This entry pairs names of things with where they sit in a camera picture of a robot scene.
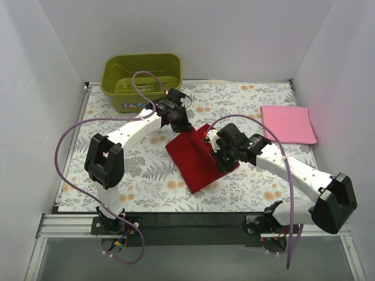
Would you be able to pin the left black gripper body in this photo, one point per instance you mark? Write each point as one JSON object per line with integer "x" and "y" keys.
{"x": 179, "y": 121}

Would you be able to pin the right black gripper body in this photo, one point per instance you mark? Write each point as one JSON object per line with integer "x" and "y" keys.
{"x": 224, "y": 160}

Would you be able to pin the red t shirt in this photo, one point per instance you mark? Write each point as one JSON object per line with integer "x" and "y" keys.
{"x": 192, "y": 157}

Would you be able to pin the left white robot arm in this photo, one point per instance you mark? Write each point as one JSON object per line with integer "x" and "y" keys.
{"x": 105, "y": 157}

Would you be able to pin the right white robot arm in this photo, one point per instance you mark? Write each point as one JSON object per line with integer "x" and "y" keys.
{"x": 331, "y": 199}

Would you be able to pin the olive green plastic bin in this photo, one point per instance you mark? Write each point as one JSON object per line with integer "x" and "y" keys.
{"x": 152, "y": 74}

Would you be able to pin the folded pink t shirt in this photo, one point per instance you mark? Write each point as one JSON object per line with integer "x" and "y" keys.
{"x": 290, "y": 124}

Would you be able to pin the floral table mat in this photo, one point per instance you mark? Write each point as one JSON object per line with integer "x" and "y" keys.
{"x": 152, "y": 183}

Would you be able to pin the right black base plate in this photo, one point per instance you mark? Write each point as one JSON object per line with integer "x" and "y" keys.
{"x": 258, "y": 224}

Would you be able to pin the aluminium frame rail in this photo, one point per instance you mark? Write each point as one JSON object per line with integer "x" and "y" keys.
{"x": 86, "y": 226}

